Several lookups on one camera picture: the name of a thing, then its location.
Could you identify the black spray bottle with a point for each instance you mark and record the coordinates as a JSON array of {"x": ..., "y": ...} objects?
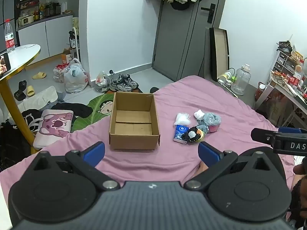
[{"x": 72, "y": 40}]

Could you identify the small drawer organizer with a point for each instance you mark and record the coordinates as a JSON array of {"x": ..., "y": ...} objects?
[{"x": 281, "y": 62}]

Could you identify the brown cardboard box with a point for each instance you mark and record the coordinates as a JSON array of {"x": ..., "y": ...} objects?
[{"x": 134, "y": 142}]

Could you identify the row of kitchen bottles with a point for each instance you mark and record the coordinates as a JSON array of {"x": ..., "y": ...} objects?
[{"x": 48, "y": 10}]

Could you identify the small open cardboard carton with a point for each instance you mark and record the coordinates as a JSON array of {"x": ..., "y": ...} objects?
[{"x": 66, "y": 57}]

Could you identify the round white yellow-legged table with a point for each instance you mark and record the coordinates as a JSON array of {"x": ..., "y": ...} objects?
[{"x": 22, "y": 55}]

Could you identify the dark framed board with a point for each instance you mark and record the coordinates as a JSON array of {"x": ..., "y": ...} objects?
[{"x": 218, "y": 52}]

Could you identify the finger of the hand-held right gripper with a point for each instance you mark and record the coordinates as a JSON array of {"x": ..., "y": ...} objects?
[
  {"x": 290, "y": 130},
  {"x": 262, "y": 136}
]

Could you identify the pink bear cushion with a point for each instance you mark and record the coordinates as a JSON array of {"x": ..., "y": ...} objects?
[{"x": 54, "y": 127}]

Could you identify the blue tissue packet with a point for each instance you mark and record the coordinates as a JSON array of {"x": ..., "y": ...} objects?
[{"x": 178, "y": 134}]

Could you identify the grey sneaker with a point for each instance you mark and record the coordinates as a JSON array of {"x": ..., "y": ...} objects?
[
  {"x": 130, "y": 81},
  {"x": 120, "y": 85}
]

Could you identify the grey patterned sock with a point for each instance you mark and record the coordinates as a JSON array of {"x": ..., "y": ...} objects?
[{"x": 201, "y": 127}]

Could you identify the red label water bottle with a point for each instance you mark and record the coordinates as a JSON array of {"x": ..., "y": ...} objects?
[{"x": 9, "y": 37}]

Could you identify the yellow slipper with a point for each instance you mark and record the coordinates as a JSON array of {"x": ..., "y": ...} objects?
[
  {"x": 30, "y": 91},
  {"x": 39, "y": 75}
]

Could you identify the grey door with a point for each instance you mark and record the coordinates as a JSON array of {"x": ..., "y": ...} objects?
[{"x": 177, "y": 40}]

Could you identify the small black object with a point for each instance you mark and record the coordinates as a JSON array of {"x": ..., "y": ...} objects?
[{"x": 154, "y": 90}]

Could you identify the white tissue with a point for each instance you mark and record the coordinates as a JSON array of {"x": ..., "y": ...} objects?
[{"x": 199, "y": 114}]

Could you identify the person's right hand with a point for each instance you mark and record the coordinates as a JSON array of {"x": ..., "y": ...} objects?
[{"x": 299, "y": 167}]

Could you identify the black framed glass door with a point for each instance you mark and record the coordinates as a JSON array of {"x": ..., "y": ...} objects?
[{"x": 8, "y": 2}]

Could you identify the large white plastic bag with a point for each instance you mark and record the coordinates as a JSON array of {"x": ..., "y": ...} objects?
[{"x": 75, "y": 77}]

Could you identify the large clear water jug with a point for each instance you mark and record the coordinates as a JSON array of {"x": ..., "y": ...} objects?
[{"x": 241, "y": 80}]

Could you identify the black clothes pile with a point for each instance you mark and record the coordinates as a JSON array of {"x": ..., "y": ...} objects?
[{"x": 72, "y": 109}]

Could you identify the person's leg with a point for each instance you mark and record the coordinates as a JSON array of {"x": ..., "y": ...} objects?
[{"x": 203, "y": 169}]

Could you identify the small clear trash bag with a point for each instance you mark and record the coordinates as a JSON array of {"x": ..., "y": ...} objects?
[{"x": 102, "y": 81}]

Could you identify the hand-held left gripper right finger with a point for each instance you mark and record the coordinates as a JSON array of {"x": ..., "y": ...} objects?
[{"x": 208, "y": 153}]

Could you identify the grey and pink plush toy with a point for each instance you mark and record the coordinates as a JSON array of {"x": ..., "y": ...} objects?
[{"x": 212, "y": 120}]

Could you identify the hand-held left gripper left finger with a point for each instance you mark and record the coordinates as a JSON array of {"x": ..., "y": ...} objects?
[{"x": 94, "y": 152}]

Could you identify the green cartoon floor mat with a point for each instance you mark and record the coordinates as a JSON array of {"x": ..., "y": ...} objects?
[{"x": 96, "y": 107}]

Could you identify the yellow lidded jar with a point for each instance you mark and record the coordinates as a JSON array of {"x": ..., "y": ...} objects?
[{"x": 225, "y": 75}]

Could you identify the red and white snack bag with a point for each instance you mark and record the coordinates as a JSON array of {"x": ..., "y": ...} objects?
[{"x": 58, "y": 73}]

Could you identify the white narrow rack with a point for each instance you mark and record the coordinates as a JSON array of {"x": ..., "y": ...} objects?
[{"x": 76, "y": 50}]

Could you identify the white towel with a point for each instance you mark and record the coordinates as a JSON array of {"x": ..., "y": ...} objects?
[{"x": 40, "y": 99}]

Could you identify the person's black lace clothing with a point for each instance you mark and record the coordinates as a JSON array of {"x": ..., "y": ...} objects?
[{"x": 298, "y": 196}]

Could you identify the pink bed sheet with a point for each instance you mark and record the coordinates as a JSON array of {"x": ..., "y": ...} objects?
[{"x": 191, "y": 95}]

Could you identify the cluttered desk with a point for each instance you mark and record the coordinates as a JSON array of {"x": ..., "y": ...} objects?
[{"x": 285, "y": 93}]

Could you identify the black and white tote bag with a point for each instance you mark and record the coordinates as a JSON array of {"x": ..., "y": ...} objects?
[{"x": 31, "y": 118}]

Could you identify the blue grey cloth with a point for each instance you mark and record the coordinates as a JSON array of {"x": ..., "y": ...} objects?
[{"x": 61, "y": 97}]

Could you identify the dark cloth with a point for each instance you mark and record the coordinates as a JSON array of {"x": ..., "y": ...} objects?
[{"x": 14, "y": 146}]

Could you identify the white kitchen cabinet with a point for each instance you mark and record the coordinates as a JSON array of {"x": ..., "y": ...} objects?
[{"x": 48, "y": 36}]

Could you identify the clear plastic bag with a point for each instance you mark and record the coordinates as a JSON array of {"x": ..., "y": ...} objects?
[{"x": 182, "y": 118}]

